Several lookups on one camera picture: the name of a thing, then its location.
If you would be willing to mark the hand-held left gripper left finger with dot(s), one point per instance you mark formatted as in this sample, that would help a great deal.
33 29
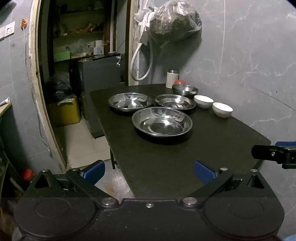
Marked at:
94 172

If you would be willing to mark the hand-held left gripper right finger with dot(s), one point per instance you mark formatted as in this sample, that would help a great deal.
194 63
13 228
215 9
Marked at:
203 172

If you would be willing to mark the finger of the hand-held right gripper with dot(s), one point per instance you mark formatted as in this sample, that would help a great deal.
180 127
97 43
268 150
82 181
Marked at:
286 143
263 153

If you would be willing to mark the white ceramic bowl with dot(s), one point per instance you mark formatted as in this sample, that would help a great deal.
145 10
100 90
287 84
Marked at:
222 110
203 100

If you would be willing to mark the stainless steel plate with sticker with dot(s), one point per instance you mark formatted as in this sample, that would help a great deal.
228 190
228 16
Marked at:
174 102

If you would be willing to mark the stainless steel bowl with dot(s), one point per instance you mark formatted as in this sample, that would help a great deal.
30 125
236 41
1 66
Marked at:
185 90

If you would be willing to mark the clear plastic bottle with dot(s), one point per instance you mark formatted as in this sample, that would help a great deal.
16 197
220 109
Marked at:
115 185

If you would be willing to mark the yellow plastic bin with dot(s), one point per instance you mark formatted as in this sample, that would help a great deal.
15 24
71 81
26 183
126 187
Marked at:
66 113

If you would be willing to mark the dark bottle with red cap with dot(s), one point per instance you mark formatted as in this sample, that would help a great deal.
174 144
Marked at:
27 176

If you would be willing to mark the red tomato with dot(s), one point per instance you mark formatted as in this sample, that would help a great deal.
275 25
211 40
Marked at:
180 82

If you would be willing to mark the dark cabinet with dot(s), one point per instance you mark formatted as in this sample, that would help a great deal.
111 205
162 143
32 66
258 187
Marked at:
97 76

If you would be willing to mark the white cylindrical container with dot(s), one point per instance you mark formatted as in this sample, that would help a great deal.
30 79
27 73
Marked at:
172 78

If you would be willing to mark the green box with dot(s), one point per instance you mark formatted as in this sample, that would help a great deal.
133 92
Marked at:
62 56

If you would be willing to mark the white box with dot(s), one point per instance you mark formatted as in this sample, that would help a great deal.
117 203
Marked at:
98 49

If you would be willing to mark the wooden shelf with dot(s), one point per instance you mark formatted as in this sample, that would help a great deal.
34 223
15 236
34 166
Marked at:
78 34

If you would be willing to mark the clear plastic bag dark contents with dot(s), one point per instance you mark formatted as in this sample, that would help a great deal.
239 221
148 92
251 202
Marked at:
173 20

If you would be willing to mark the white plastic bag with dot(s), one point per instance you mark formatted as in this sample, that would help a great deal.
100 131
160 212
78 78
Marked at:
143 25

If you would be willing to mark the orange wall hook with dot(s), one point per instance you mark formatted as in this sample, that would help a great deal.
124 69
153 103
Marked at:
23 23

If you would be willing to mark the wall switch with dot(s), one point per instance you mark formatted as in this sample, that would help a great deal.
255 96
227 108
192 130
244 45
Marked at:
8 30

